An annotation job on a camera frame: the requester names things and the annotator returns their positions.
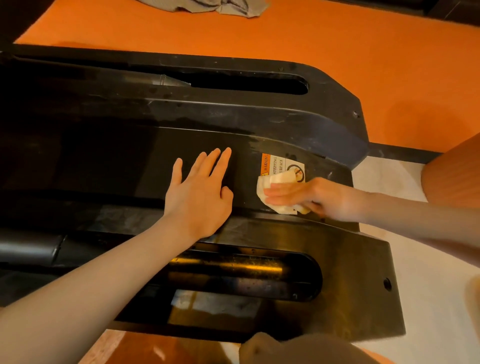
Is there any person's left hand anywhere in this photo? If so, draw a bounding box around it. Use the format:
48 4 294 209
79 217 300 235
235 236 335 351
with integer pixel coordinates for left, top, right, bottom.
163 147 234 241

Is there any person's left forearm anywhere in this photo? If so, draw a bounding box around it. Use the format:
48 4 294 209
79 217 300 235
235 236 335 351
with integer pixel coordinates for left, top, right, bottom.
0 216 203 364

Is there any black floor strip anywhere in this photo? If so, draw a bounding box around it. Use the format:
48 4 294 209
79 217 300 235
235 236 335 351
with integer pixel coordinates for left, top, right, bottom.
368 142 442 164

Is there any grey crumpled cloth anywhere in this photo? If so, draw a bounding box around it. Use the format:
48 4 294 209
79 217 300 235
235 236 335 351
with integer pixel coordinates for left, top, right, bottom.
137 0 270 18

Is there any black cylinder tube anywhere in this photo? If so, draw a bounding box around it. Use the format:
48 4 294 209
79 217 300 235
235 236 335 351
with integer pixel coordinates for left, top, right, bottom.
0 228 66 268

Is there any metal roller in slot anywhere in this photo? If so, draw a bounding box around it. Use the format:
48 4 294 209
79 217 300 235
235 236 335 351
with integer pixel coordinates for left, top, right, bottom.
165 254 290 290

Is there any orange white warning sticker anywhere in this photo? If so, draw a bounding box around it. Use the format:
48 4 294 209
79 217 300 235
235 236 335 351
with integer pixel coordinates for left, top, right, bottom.
261 153 306 184

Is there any black exercise machine frame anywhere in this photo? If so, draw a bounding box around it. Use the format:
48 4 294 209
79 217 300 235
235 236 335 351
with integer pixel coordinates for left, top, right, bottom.
0 43 407 344

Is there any white wipe cloth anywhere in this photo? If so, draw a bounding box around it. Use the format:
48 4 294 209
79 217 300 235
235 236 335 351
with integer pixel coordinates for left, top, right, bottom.
256 170 312 216

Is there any person's right forearm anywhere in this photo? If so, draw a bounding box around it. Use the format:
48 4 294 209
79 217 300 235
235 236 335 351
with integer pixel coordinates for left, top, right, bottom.
361 189 480 268

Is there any person's right hand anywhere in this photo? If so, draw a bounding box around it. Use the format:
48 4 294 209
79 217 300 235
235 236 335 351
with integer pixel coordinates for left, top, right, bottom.
263 177 371 224

